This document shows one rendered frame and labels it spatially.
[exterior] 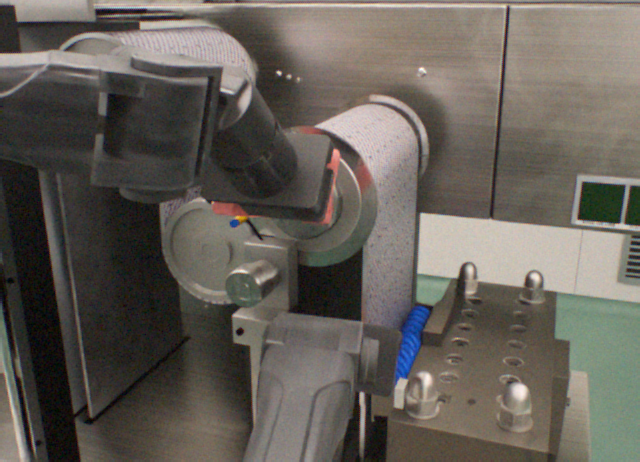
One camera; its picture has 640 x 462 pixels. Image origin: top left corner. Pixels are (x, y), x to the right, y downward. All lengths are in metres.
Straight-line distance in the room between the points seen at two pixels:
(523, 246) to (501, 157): 2.52
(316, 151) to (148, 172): 0.18
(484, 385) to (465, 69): 0.43
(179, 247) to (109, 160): 0.39
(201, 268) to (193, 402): 0.28
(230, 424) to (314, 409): 0.53
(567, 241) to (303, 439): 3.11
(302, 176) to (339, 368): 0.16
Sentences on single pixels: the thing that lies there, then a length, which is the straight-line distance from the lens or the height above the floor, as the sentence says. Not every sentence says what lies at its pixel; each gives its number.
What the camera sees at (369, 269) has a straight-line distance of 0.69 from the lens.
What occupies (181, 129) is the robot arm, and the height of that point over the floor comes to 1.37.
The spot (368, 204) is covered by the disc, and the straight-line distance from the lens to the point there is 0.65.
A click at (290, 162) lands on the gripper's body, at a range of 0.52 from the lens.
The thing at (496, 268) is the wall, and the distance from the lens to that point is 3.52.
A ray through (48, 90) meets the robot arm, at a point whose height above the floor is 1.40.
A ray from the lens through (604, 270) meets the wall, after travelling 3.50.
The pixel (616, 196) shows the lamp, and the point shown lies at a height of 1.20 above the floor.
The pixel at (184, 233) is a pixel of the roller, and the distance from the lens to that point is 0.76.
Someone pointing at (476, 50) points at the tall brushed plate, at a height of 1.38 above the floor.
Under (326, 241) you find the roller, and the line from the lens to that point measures 0.68.
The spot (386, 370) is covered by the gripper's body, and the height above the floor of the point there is 1.10.
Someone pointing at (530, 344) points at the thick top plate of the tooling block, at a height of 1.03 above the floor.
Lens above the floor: 1.44
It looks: 19 degrees down
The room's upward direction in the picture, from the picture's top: straight up
